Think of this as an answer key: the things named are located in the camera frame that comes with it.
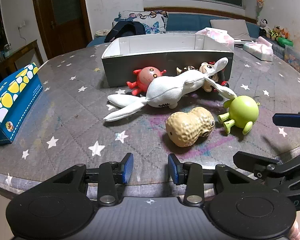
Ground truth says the red round toy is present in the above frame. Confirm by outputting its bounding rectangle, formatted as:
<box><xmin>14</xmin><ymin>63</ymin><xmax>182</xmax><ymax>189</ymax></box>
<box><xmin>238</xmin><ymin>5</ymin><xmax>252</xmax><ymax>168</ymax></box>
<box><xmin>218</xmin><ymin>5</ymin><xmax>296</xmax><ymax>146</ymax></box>
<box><xmin>126</xmin><ymin>66</ymin><xmax>167</xmax><ymax>97</ymax></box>

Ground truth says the brown wooden door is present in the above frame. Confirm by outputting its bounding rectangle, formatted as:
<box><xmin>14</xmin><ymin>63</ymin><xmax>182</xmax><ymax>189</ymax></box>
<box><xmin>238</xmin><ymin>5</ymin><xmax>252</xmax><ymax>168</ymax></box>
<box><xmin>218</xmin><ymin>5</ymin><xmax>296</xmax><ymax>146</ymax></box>
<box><xmin>31</xmin><ymin>0</ymin><xmax>93</xmax><ymax>60</ymax></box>

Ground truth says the black backpack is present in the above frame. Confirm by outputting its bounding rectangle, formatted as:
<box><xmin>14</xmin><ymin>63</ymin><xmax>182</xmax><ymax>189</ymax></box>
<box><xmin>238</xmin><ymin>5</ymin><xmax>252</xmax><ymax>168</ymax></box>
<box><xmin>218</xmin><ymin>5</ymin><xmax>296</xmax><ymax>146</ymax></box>
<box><xmin>104</xmin><ymin>21</ymin><xmax>147</xmax><ymax>43</ymax></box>

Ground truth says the orange plush toy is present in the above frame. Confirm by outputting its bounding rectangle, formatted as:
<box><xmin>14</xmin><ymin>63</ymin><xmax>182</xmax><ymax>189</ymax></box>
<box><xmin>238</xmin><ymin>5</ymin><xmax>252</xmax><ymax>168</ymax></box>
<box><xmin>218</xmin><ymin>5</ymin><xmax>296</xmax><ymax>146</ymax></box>
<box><xmin>270</xmin><ymin>26</ymin><xmax>290</xmax><ymax>40</ymax></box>

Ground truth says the clear plastic storage box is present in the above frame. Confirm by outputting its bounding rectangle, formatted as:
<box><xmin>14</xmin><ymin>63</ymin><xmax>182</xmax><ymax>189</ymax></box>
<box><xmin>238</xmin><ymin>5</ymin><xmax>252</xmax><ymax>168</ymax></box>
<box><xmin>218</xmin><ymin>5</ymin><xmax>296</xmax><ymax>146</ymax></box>
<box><xmin>284</xmin><ymin>44</ymin><xmax>300</xmax><ymax>77</ymax></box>

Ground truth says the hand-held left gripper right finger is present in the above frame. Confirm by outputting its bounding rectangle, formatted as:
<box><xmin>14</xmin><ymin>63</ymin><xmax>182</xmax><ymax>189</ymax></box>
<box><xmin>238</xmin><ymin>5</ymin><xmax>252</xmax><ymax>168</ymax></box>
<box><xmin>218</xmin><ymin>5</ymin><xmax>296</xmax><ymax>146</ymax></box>
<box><xmin>167</xmin><ymin>153</ymin><xmax>255</xmax><ymax>205</ymax></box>

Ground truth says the red-coated toy figure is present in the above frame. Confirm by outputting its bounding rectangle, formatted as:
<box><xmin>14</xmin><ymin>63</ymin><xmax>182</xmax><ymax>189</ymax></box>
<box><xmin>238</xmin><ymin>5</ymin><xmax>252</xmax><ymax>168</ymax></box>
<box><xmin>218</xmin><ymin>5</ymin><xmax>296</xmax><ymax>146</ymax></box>
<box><xmin>176</xmin><ymin>66</ymin><xmax>194</xmax><ymax>76</ymax></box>

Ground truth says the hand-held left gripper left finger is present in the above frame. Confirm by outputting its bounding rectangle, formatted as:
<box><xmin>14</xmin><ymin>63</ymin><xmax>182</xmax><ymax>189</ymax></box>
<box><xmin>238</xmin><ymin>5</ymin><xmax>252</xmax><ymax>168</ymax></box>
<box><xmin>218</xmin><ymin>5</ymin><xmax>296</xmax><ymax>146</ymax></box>
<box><xmin>44</xmin><ymin>152</ymin><xmax>135</xmax><ymax>206</ymax></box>

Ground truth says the green round toy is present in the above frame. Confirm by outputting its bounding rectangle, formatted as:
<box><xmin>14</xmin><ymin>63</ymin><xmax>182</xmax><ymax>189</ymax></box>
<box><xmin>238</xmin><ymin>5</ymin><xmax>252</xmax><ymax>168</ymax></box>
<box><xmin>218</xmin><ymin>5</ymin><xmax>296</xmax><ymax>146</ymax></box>
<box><xmin>217</xmin><ymin>95</ymin><xmax>260</xmax><ymax>135</ymax></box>

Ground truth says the butterfly print pillow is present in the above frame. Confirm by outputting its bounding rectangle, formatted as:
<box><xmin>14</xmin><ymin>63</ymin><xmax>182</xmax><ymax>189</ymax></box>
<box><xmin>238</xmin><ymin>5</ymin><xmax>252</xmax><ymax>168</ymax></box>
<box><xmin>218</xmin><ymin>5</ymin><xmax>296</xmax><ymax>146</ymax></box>
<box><xmin>114</xmin><ymin>10</ymin><xmax>169</xmax><ymax>34</ymax></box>

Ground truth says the grey cardboard box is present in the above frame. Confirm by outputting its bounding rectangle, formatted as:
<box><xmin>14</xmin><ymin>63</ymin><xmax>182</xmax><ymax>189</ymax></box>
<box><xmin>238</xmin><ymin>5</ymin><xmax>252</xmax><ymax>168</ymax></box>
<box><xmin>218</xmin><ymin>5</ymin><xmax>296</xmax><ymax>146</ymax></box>
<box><xmin>101</xmin><ymin>32</ymin><xmax>234</xmax><ymax>88</ymax></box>

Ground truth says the panda plush toy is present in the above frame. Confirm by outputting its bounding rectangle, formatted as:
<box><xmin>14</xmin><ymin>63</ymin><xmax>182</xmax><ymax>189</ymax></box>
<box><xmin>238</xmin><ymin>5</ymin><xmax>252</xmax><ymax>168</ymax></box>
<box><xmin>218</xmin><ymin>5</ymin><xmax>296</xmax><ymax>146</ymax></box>
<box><xmin>256</xmin><ymin>18</ymin><xmax>272</xmax><ymax>38</ymax></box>

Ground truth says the green plush toy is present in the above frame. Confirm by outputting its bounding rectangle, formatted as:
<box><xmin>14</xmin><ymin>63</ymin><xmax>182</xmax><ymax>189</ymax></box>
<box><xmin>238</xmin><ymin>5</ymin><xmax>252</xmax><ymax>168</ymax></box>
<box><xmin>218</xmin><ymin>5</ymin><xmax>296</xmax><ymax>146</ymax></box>
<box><xmin>276</xmin><ymin>37</ymin><xmax>294</xmax><ymax>47</ymax></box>

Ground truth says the pink and white tissue pack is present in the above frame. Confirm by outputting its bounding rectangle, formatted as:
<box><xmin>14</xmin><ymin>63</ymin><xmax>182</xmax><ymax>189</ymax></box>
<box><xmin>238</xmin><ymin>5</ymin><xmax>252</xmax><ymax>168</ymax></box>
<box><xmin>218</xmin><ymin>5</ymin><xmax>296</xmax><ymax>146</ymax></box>
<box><xmin>243</xmin><ymin>36</ymin><xmax>274</xmax><ymax>62</ymax></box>
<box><xmin>195</xmin><ymin>27</ymin><xmax>235</xmax><ymax>47</ymax></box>

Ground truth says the flower wall decoration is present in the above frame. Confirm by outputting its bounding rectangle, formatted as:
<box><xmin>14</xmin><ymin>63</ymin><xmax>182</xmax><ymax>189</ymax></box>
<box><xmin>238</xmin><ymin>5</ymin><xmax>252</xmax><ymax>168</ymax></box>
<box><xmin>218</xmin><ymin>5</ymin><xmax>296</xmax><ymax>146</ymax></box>
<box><xmin>255</xmin><ymin>0</ymin><xmax>265</xmax><ymax>19</ymax></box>

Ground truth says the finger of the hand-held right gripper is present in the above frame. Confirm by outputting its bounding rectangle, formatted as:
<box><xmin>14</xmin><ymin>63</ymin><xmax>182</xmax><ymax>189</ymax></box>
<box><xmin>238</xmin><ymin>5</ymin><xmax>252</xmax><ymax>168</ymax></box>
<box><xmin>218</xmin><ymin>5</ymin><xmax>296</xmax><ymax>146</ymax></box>
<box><xmin>233</xmin><ymin>148</ymin><xmax>300</xmax><ymax>180</ymax></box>
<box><xmin>272</xmin><ymin>110</ymin><xmax>300</xmax><ymax>128</ymax></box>

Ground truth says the blue sofa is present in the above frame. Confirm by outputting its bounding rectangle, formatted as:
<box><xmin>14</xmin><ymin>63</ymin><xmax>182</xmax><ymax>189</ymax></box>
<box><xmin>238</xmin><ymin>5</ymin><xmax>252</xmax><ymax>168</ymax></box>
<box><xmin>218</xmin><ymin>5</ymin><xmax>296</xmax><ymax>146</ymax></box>
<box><xmin>86</xmin><ymin>12</ymin><xmax>288</xmax><ymax>55</ymax></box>

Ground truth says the beige peanut toy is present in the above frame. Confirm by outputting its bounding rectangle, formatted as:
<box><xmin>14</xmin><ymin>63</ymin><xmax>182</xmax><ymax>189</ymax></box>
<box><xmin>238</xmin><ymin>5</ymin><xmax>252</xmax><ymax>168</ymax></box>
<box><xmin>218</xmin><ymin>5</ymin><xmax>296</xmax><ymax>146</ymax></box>
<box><xmin>165</xmin><ymin>107</ymin><xmax>215</xmax><ymax>148</ymax></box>

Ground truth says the white cushion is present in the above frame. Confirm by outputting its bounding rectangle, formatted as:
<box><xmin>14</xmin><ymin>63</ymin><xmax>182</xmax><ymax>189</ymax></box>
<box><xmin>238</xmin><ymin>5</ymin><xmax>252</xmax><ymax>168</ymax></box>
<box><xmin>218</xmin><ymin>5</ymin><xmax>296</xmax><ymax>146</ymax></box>
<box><xmin>209</xmin><ymin>19</ymin><xmax>252</xmax><ymax>40</ymax></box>

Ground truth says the blue and yellow tissue box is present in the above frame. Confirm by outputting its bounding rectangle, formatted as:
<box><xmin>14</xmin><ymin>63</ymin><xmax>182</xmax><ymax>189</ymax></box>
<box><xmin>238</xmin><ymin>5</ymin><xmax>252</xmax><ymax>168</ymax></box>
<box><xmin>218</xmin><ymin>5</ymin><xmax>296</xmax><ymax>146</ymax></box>
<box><xmin>0</xmin><ymin>62</ymin><xmax>43</xmax><ymax>147</ymax></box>

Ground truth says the wooden side table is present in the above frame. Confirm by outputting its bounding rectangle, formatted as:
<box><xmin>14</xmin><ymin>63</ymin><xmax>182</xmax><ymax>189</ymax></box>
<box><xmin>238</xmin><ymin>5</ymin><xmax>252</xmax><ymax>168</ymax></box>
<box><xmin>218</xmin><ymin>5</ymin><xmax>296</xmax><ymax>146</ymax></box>
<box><xmin>0</xmin><ymin>39</ymin><xmax>44</xmax><ymax>80</ymax></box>

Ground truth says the white plush rabbit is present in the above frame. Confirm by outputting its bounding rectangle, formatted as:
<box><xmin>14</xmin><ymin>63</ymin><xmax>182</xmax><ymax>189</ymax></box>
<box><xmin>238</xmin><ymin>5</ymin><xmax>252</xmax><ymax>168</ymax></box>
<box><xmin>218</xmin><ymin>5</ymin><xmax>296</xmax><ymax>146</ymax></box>
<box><xmin>103</xmin><ymin>57</ymin><xmax>238</xmax><ymax>123</ymax></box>

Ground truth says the cartoon boy toy figure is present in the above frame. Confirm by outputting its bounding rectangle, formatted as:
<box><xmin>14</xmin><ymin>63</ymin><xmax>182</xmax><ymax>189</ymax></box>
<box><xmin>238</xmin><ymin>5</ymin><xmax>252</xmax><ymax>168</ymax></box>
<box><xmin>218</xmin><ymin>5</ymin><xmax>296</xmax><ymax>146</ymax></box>
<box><xmin>199</xmin><ymin>60</ymin><xmax>230</xmax><ymax>92</ymax></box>

